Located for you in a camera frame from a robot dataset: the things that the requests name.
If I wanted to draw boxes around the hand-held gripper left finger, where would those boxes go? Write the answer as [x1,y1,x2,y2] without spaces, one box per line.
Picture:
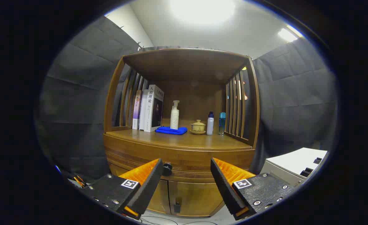
[78,158,163,219]

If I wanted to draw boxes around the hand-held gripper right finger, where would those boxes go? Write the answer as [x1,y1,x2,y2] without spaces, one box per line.
[210,157,297,221]

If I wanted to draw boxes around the wooden drawer with black knob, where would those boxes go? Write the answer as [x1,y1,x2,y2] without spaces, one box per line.
[105,147,255,183]

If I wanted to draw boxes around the wooden cabinet door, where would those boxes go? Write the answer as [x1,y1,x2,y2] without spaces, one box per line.
[148,179,171,215]
[168,181,225,217]

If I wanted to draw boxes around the wooden countertop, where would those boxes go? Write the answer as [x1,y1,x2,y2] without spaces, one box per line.
[106,127,253,151]

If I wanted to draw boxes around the wooden cabinet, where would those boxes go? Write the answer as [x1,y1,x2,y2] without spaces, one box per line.
[103,47,261,218]

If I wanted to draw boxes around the blue folded cloth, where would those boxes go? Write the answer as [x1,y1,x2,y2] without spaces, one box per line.
[155,126,188,135]

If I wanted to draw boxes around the white bottle with blue cap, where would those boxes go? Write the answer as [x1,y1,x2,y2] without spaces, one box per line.
[206,112,214,136]

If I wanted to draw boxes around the yellow lidded teacup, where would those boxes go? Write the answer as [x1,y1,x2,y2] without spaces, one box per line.
[191,119,206,132]

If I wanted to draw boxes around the white pump bottle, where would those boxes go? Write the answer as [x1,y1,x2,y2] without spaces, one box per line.
[170,100,180,130]

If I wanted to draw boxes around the white and grey appliance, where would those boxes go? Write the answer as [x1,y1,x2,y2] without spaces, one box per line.
[260,147,328,186]

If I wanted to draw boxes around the orange and black tool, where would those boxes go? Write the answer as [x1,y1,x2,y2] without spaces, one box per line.
[72,175,86,188]

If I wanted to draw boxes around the thin white book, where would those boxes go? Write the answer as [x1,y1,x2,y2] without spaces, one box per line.
[139,89,148,131]

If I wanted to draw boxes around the large white book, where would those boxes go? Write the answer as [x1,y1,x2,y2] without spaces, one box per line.
[144,84,165,133]

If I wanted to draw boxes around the purple book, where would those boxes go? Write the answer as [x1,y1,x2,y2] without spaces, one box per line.
[132,90,142,130]

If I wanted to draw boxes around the small ceiling light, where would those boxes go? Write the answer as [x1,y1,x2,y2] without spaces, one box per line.
[278,25,303,43]

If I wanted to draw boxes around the black floor cables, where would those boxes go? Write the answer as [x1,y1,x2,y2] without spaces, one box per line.
[137,215,219,225]

